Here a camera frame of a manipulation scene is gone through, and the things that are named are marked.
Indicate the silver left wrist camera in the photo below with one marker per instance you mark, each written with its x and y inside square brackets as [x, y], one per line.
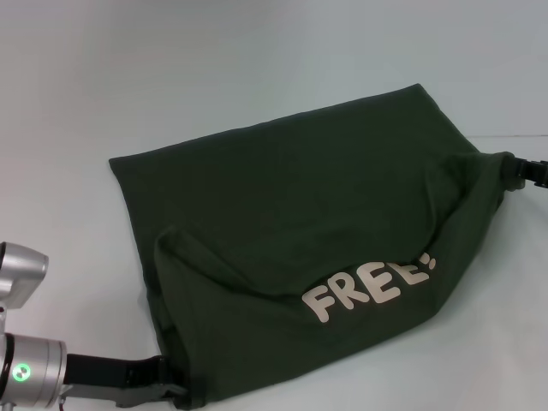
[19, 278]

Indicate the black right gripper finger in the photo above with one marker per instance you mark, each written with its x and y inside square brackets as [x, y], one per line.
[528, 169]
[540, 183]

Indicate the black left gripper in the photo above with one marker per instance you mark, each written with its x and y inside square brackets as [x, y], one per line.
[107, 374]

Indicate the dark green shirt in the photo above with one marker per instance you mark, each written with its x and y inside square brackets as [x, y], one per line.
[299, 214]

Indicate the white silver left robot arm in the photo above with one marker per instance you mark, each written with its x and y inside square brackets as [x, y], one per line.
[30, 368]

